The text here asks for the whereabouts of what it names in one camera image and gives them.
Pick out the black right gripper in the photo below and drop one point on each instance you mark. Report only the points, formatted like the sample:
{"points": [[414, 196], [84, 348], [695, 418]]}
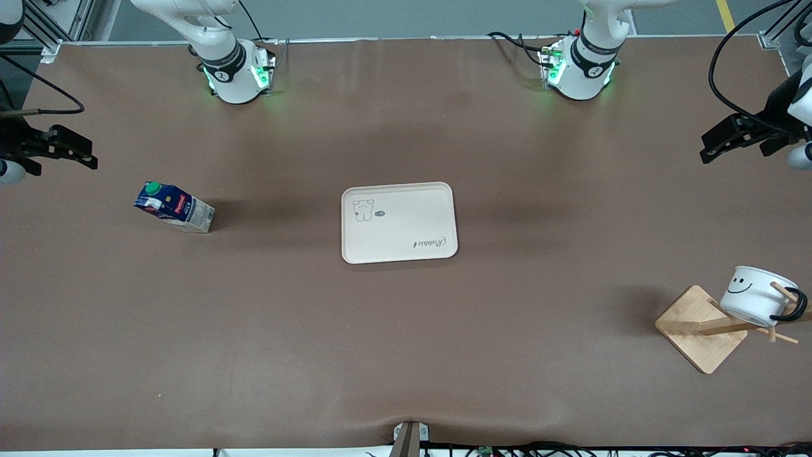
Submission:
{"points": [[14, 141]]}

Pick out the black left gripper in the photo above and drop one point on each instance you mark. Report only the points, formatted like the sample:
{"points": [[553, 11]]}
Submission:
{"points": [[775, 125]]}

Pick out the blue white milk carton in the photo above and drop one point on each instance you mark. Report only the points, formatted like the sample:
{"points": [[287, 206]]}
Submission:
{"points": [[171, 206]]}

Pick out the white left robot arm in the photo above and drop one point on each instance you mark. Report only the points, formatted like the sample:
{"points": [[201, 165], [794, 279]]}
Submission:
{"points": [[580, 86]]}

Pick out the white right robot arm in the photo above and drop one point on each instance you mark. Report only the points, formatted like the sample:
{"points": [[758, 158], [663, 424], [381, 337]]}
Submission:
{"points": [[235, 86]]}

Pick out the cream rectangular tray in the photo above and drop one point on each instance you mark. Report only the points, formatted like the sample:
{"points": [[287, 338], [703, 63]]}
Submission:
{"points": [[399, 222]]}

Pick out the wooden mug stand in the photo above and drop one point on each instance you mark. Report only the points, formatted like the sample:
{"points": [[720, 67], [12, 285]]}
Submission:
{"points": [[698, 330]]}

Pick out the silver table edge strip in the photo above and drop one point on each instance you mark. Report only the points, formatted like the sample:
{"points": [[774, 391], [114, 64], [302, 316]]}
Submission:
{"points": [[380, 39]]}

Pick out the small green circuit board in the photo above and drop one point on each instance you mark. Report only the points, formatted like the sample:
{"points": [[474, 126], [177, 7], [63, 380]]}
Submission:
{"points": [[486, 452]]}

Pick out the aluminium frame corner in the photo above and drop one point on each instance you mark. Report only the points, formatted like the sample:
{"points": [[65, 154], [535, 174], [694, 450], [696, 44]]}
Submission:
{"points": [[771, 39], [47, 32]]}

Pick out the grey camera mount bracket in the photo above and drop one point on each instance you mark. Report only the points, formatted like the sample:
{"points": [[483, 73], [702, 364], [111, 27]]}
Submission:
{"points": [[406, 441]]}

